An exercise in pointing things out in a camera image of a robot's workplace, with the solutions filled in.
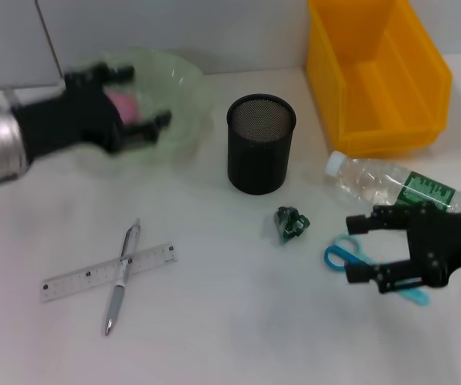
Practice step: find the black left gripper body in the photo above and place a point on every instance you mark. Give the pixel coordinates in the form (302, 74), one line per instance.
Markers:
(74, 116)

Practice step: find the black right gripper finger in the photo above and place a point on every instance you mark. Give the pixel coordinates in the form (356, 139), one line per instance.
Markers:
(360, 224)
(360, 274)

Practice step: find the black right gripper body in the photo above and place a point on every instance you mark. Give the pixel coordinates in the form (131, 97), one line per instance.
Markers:
(450, 240)

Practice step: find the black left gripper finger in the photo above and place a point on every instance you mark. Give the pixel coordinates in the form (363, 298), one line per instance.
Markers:
(118, 73)
(146, 130)

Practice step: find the blue plastic scissors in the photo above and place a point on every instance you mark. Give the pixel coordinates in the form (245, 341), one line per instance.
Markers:
(338, 256)

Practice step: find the pink toy peach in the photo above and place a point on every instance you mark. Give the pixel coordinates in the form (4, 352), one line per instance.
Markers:
(126, 106)

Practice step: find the clear green-label water bottle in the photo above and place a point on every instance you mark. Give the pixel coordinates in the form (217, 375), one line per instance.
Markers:
(374, 180)

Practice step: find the green plastic wrapper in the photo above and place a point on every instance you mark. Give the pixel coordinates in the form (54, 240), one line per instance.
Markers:
(290, 224)

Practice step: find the black mesh pen holder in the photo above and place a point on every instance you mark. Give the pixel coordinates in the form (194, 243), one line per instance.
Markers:
(258, 160)

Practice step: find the clear plastic ruler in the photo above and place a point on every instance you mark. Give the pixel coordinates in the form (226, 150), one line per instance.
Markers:
(78, 278)

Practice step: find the silver ballpoint pen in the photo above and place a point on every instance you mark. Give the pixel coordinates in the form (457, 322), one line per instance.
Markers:
(118, 297)

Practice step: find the translucent green plastic bowl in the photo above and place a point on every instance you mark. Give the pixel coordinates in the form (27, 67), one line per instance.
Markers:
(182, 92)

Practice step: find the yellow plastic storage bin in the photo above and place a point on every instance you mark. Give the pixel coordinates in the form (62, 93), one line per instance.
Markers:
(378, 80)

